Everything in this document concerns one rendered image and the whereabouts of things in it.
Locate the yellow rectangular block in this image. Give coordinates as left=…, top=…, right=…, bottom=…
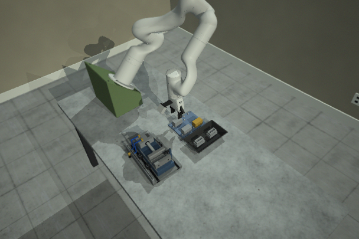
left=192, top=117, right=203, bottom=128

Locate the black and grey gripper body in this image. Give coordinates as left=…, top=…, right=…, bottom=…
left=168, top=96, right=184, bottom=112

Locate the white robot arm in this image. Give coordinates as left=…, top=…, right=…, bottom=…
left=108, top=0, right=217, bottom=99

